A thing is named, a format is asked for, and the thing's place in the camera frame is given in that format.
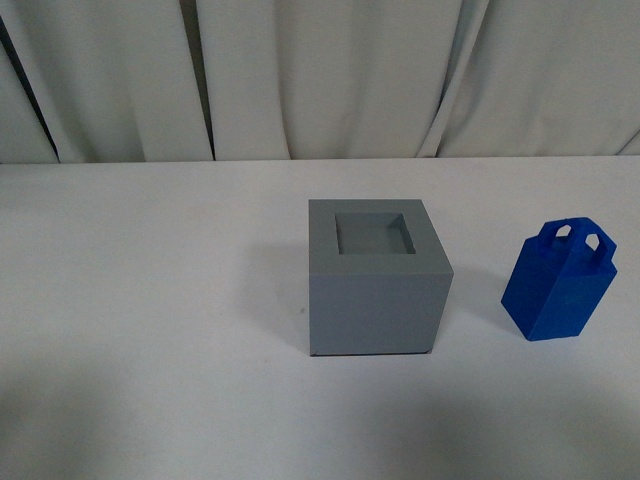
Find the blue handled insert part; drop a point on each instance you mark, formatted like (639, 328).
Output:
(559, 278)

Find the gray square base block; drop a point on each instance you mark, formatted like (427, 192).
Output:
(379, 277)

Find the white curtain backdrop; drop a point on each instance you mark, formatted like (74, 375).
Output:
(158, 81)

